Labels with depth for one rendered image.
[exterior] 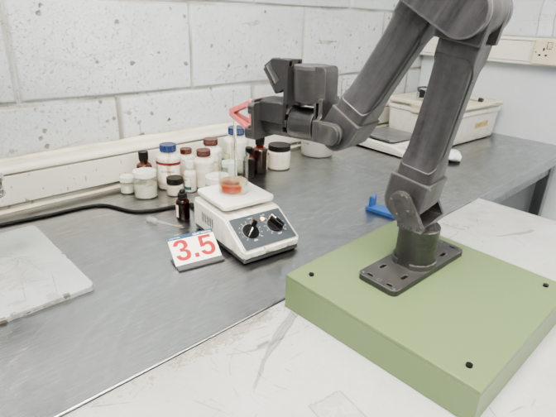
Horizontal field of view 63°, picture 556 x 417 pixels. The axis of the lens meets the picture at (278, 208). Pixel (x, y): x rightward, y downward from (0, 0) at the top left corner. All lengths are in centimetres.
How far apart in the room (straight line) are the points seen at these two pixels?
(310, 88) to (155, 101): 62
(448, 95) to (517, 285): 32
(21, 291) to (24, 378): 20
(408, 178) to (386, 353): 25
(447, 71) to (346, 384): 42
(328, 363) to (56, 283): 46
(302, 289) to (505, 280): 32
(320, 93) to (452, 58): 22
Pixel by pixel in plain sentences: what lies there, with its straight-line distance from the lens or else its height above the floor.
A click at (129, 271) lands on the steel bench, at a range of 85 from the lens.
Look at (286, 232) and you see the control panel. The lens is 89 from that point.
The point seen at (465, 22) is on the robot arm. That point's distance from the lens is 62.
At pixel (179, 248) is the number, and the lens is 86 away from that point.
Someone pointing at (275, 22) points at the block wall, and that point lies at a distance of 154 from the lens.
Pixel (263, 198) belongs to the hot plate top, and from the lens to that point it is 91.
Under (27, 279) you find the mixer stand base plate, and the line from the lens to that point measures 87.
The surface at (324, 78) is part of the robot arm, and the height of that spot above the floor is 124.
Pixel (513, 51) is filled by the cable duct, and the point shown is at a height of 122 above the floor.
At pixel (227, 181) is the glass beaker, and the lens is 91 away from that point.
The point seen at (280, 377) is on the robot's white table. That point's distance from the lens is 62.
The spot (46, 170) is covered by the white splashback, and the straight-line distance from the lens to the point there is 117.
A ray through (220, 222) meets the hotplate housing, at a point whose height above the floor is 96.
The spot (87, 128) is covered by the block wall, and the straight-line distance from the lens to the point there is 123.
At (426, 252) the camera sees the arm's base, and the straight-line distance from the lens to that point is 73.
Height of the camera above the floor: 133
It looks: 23 degrees down
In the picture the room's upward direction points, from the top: 2 degrees clockwise
